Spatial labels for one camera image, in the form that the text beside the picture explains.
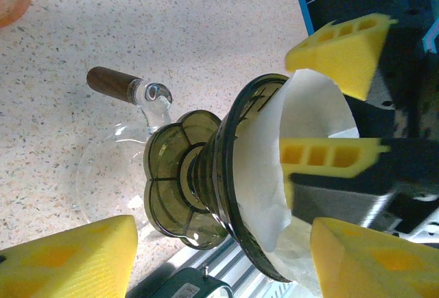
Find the aluminium front rail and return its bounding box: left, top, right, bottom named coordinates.
left=161, top=238, right=275, bottom=298

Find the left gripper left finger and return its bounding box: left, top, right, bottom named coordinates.
left=0, top=214, right=139, bottom=298

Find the green coffee dripper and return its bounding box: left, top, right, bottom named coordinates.
left=142, top=73, right=344, bottom=284

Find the clear glass carafe wooden handle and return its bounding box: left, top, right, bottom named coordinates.
left=75, top=66, right=176, bottom=236

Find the white paper coffee filter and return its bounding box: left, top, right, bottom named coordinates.
left=234, top=67, right=361, bottom=254

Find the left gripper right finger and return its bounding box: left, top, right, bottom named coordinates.
left=309, top=216, right=439, bottom=298

